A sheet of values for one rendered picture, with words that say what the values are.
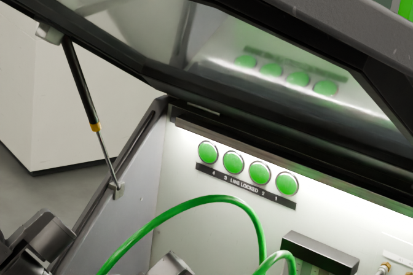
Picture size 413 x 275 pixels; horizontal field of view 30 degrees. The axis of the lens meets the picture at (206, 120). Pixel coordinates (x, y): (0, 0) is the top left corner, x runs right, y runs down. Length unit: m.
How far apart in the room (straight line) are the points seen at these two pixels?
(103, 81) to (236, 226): 2.73
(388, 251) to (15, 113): 3.14
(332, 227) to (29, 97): 2.84
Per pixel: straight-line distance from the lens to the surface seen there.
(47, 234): 1.21
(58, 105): 4.15
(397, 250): 1.43
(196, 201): 1.27
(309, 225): 1.48
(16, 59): 4.22
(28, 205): 4.06
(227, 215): 1.57
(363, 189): 1.37
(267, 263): 1.23
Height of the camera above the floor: 2.03
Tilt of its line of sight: 23 degrees down
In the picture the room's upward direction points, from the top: 8 degrees clockwise
